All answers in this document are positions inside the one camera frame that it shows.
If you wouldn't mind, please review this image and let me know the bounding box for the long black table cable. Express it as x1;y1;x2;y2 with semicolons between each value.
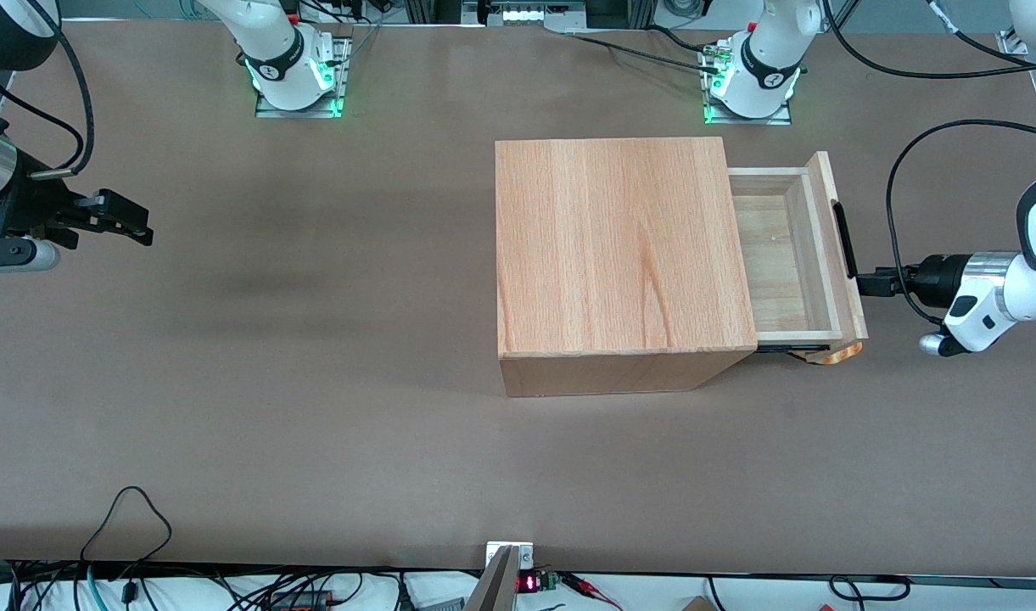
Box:
566;32;726;69

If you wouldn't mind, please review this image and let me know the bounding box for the toy croissant bread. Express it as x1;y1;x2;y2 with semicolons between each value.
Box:
793;341;864;367

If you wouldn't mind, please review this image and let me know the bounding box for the flat black cable loop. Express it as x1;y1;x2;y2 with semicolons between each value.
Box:
830;575;911;602

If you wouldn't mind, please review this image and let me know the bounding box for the wooden drawer with black handle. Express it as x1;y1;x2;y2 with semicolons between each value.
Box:
728;151;869;353

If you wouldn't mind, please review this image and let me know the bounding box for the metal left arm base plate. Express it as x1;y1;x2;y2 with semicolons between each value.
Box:
700;47;792;126

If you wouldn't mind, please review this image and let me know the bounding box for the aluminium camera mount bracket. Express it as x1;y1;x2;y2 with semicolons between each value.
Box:
465;541;535;611

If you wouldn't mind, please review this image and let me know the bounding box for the looped thin black cable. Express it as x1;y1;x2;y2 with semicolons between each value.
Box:
81;486;172;565

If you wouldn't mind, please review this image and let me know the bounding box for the aluminium frame with white device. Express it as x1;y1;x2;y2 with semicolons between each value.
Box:
403;0;658;33

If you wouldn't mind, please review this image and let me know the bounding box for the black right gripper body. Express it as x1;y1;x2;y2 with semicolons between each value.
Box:
0;157;86;250

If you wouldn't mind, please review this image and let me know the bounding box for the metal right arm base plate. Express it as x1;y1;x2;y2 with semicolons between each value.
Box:
255;34;353;118

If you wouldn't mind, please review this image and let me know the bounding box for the red alligator clip lead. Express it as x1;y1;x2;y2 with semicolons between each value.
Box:
560;573;620;610

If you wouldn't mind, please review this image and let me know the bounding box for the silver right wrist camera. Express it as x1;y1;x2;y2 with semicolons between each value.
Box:
0;238;62;274

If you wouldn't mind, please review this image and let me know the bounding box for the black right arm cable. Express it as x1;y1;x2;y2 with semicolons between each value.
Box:
0;0;96;179

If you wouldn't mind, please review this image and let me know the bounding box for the light wooden drawer cabinet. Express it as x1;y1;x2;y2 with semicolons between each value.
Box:
494;136;759;398

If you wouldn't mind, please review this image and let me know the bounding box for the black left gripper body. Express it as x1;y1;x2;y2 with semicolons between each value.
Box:
906;253;966;310

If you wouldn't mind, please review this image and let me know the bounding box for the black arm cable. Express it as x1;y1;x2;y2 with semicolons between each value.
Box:
0;0;96;179
821;0;1036;325

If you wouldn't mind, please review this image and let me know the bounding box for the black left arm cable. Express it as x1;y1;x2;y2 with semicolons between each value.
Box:
821;0;1036;325

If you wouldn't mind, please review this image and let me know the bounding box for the short curved black table cable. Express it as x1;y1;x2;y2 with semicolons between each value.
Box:
645;25;731;53

